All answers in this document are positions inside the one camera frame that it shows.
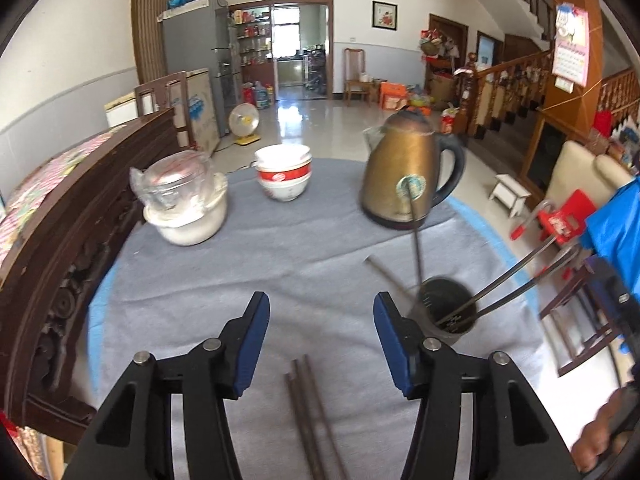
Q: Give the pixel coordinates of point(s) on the brown bamboo door curtain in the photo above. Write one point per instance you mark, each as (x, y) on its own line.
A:
(150, 25)

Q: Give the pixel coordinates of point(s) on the wall calendar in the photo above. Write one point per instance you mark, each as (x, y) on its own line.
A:
(571, 45)

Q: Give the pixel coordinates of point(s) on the cream armchair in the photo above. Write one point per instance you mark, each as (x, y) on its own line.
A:
(580, 170)

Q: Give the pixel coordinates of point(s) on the plain white bowl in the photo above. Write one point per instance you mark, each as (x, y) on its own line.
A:
(282, 152)

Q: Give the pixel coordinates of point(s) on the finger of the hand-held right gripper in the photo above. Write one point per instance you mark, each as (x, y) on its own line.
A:
(620, 310)

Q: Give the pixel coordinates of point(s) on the blue jacket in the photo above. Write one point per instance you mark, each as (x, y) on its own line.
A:
(617, 230)

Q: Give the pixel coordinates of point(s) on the grey tablecloth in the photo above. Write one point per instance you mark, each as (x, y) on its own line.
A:
(300, 240)

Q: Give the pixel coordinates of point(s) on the wooden chair back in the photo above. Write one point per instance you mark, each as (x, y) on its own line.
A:
(162, 90)

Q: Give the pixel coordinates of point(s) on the grey refrigerator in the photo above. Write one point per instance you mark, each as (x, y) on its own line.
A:
(190, 45)

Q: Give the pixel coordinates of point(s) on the person's right hand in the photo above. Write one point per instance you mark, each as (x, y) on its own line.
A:
(595, 440)

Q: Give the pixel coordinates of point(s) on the dark grey chopstick holder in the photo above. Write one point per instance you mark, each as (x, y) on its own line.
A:
(452, 338)

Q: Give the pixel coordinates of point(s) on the red yellow package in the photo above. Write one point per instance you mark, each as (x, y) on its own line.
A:
(447, 121)

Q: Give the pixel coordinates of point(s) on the small floor fan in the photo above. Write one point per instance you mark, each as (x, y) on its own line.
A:
(244, 121)

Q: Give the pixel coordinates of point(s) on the framed wall picture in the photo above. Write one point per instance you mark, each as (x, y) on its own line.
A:
(384, 15)

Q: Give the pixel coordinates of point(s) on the white bowl with red band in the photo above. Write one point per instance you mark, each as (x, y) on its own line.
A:
(282, 185)

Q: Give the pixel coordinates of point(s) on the orange cardboard box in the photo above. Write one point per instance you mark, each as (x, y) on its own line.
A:
(392, 95)

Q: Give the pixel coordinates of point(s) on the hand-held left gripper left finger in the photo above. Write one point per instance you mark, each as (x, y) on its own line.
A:
(250, 345)

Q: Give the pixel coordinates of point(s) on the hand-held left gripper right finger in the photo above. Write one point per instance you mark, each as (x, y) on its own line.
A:
(392, 345)

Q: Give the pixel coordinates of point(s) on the cluster of water jugs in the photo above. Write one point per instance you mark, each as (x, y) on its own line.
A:
(260, 96)

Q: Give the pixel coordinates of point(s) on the white ceramic pot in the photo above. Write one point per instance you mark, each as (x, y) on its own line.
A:
(192, 227)

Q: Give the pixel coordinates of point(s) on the orange tiled pillar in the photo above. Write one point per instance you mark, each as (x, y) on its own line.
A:
(575, 120)

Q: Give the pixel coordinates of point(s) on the carved dark wooden bench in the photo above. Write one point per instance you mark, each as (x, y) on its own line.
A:
(75, 260)

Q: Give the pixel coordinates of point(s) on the red plastic child chair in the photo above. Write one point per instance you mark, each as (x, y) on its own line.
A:
(570, 210)

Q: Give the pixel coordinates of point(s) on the small white stool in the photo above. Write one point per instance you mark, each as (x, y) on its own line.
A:
(510, 190)

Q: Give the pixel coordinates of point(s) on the dark wooden stool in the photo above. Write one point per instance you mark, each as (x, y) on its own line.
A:
(575, 320)

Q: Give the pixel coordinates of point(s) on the wooden dining chair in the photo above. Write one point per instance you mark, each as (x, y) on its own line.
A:
(354, 67)

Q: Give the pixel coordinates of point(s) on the floral bench cushion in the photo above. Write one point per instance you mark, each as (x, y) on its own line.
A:
(50, 175)

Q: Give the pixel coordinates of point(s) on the white wall switch plate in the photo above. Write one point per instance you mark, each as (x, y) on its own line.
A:
(564, 85)

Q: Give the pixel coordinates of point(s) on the light blue table cover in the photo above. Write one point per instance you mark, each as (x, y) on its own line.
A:
(97, 320)

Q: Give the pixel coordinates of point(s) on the kitchen shelf with bottles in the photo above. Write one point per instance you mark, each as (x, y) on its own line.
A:
(252, 35)

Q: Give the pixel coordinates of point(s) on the wooden stair railing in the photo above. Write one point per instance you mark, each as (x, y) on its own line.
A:
(505, 90)

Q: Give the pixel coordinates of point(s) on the bronze electric kettle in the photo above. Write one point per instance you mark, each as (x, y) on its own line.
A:
(390, 160)

